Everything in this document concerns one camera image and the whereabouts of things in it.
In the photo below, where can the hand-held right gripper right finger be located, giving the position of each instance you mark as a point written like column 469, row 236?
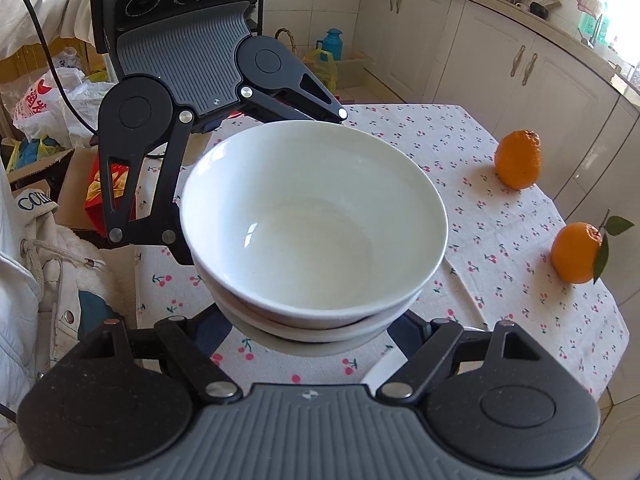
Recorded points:
column 412, row 340

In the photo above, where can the white red print plastic bag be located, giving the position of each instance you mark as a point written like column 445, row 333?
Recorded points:
column 50, row 105

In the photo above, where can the white pink flower bowl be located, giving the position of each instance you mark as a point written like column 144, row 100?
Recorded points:
column 310, row 210
column 225, row 305
column 280, row 348

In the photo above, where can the orange with green leaves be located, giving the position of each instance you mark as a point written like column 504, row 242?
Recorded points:
column 575, row 255

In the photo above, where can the yellow plastic bag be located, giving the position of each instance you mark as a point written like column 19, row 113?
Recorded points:
column 322, row 70

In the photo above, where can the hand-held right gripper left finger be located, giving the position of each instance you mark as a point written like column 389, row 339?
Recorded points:
column 207, row 337

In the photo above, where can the pink dish cloth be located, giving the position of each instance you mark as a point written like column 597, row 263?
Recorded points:
column 587, row 1

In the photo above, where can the blue thermos flask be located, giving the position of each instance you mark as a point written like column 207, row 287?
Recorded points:
column 330, row 45

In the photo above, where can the beige cherry print tablecloth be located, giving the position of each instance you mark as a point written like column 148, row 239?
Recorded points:
column 165, row 300

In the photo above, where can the white cherry print tablecloth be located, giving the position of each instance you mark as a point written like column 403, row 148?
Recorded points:
column 500, row 270

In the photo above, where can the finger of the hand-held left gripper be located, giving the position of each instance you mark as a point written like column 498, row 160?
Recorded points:
column 327, row 106
column 170, row 180

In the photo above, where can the wicker basket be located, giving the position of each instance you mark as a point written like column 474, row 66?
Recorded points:
column 286, row 35

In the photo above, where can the brown cardboard box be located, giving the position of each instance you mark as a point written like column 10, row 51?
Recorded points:
column 75, row 195

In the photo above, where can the white jacket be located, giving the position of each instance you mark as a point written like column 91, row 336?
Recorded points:
column 30, row 270

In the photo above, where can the grey kitchen countertop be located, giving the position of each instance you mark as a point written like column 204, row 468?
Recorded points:
column 575, row 50

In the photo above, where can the metal kitchen faucet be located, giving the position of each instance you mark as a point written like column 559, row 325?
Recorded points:
column 595, row 30

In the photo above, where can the small black pot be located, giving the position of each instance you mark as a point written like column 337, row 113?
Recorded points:
column 540, row 9

